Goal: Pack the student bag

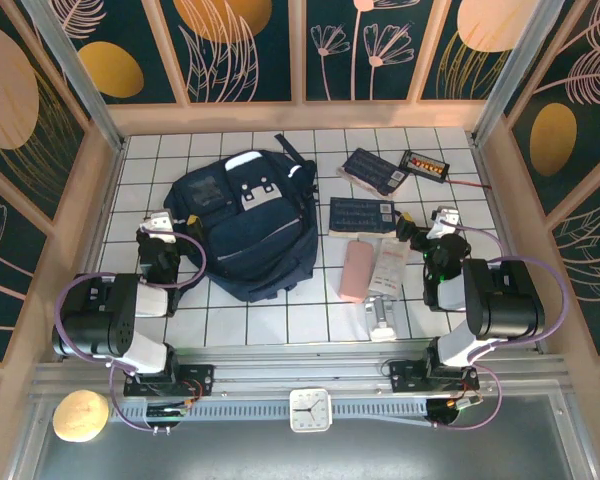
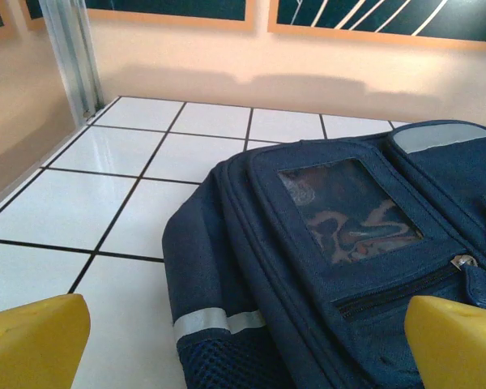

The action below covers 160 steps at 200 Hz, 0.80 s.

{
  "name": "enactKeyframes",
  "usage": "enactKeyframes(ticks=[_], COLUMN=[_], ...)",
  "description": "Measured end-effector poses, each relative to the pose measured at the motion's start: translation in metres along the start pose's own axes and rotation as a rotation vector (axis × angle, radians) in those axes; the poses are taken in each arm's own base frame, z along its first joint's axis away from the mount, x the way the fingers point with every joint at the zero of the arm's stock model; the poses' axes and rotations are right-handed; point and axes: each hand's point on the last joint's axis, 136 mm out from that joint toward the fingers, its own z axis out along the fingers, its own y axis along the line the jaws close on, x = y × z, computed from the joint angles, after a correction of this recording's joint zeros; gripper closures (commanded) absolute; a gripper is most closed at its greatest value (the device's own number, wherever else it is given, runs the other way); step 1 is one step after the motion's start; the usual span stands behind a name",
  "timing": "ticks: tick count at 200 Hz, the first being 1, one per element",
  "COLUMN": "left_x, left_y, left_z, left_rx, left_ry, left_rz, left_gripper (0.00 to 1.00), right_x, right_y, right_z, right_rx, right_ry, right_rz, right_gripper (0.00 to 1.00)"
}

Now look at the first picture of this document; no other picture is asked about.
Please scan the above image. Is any white packet red print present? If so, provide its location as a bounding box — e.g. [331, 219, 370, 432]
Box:
[367, 237, 411, 301]

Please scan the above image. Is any dark blue calculator box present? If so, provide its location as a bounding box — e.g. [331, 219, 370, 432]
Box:
[328, 195, 399, 237]

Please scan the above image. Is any navy blue backpack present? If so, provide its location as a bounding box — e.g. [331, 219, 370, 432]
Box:
[162, 132, 321, 304]

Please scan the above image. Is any dark blue notebook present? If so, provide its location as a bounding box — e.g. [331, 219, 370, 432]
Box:
[335, 147, 410, 197]

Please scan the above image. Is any pink pencil case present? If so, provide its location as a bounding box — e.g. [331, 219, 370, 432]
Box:
[338, 239, 376, 304]

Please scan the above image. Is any black battery charger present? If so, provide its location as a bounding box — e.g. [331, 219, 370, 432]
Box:
[398, 148, 452, 182]

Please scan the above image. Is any round wooden disc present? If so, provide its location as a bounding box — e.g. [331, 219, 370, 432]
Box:
[52, 389, 110, 443]

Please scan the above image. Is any white square clock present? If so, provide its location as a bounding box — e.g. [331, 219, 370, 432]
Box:
[288, 387, 334, 433]

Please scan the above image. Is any grey metal shelf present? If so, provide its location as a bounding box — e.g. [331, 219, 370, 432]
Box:
[7, 394, 599, 480]

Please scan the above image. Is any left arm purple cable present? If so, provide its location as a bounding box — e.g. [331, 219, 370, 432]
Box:
[53, 230, 207, 434]

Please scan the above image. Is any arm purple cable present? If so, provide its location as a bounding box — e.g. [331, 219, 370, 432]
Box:
[452, 224, 569, 432]
[53, 230, 207, 434]

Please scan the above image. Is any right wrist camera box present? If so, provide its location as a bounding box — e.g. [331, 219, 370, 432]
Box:
[431, 206, 462, 240]

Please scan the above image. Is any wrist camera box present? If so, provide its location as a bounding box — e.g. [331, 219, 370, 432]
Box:
[431, 206, 462, 240]
[144, 211, 177, 235]

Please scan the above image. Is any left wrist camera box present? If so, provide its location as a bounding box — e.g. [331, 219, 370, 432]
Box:
[144, 211, 177, 235]

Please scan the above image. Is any thin red cable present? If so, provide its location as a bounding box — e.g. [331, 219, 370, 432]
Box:
[442, 175, 492, 191]

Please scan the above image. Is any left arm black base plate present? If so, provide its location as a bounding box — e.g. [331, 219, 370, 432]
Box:
[123, 363, 216, 399]

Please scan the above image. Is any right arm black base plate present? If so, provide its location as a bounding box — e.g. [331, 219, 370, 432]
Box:
[388, 360, 480, 394]

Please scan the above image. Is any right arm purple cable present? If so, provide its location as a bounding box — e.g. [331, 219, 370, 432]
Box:
[452, 224, 569, 432]

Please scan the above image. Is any aluminium mounting rail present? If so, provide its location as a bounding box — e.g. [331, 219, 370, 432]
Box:
[29, 339, 569, 401]

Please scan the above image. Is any grey slotted cable duct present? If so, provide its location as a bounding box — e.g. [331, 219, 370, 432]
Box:
[108, 401, 431, 425]

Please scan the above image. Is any aluminium frame post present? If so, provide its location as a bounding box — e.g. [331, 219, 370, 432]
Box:
[470, 0, 565, 147]
[22, 0, 127, 152]

